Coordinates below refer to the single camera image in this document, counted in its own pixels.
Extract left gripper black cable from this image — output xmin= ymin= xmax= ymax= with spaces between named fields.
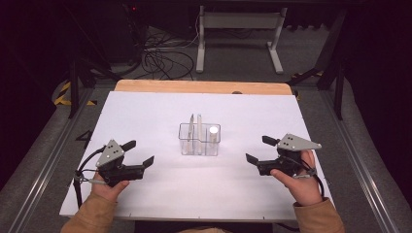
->
xmin=72 ymin=145 xmax=109 ymax=209

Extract clear plastic desk organizer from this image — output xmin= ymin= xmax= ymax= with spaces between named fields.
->
xmin=178 ymin=121 xmax=223 ymax=157

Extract clear transparent pen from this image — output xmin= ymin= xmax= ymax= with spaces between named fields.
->
xmin=184 ymin=113 xmax=195 ymax=154

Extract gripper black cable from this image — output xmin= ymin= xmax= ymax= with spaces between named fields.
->
xmin=72 ymin=145 xmax=109 ymax=209
xmin=292 ymin=159 xmax=326 ymax=199

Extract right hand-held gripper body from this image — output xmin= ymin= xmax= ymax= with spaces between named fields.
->
xmin=257 ymin=133 xmax=323 ymax=178

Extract person's right hand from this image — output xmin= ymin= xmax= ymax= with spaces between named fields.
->
xmin=270 ymin=150 xmax=324 ymax=207

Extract yellow black hazard tape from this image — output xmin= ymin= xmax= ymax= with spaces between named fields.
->
xmin=53 ymin=81 xmax=98 ymax=107

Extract bundle of black floor cables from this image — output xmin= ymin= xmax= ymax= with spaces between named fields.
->
xmin=141 ymin=30 xmax=196 ymax=82

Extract thick white glue stick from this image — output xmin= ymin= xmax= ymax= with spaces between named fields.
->
xmin=208 ymin=125 xmax=220 ymax=155

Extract white metal stand frame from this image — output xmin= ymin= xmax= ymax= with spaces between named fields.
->
xmin=195 ymin=5 xmax=289 ymax=75

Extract wooden table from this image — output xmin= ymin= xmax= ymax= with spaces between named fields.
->
xmin=114 ymin=79 xmax=293 ymax=96

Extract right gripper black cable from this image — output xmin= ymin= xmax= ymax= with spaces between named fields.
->
xmin=292 ymin=159 xmax=326 ymax=199

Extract person's left hand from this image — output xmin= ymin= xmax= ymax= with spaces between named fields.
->
xmin=91 ymin=173 xmax=130 ymax=203

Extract slim white pen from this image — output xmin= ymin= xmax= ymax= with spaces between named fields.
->
xmin=196 ymin=113 xmax=204 ymax=154

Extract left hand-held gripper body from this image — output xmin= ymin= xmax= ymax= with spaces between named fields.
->
xmin=95 ymin=139 xmax=146 ymax=188

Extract aluminium floor rail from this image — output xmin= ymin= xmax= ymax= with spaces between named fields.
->
xmin=8 ymin=88 xmax=95 ymax=233
xmin=319 ymin=90 xmax=400 ymax=233

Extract white table board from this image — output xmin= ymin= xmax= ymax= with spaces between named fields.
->
xmin=58 ymin=90 xmax=334 ymax=222

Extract black metal stand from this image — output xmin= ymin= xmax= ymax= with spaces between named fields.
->
xmin=66 ymin=57 xmax=122 ymax=119
xmin=287 ymin=9 xmax=348 ymax=121

